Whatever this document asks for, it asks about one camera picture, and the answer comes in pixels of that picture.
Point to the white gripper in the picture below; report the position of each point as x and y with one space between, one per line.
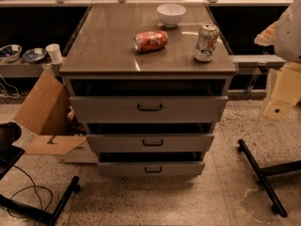
292 37

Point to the grey top drawer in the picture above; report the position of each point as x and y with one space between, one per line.
138 109

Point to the grey drawer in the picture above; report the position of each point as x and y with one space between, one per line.
125 169
146 143
138 109

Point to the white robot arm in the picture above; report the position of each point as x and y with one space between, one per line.
285 36

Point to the grey drawer cabinet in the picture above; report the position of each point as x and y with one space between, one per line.
103 62

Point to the grey bottom drawer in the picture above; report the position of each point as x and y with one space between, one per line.
125 169

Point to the grey middle drawer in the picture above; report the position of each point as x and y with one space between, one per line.
146 143

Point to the white green soda can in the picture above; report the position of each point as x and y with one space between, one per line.
207 38

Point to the orange soda can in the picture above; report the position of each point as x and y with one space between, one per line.
150 41

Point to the white box under cardboard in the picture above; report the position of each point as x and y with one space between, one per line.
80 154

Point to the brown cardboard box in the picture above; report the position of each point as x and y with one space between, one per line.
45 112

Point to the white paper cup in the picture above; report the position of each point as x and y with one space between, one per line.
54 52

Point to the dark blue bowl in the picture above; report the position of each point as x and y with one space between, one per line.
35 55

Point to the black stand base left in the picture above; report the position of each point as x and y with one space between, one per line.
41 215

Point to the black chair seat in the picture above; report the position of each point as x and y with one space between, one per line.
9 154

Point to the grey side shelf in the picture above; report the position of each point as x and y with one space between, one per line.
21 69

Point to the blue white bowl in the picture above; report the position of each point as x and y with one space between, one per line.
10 53

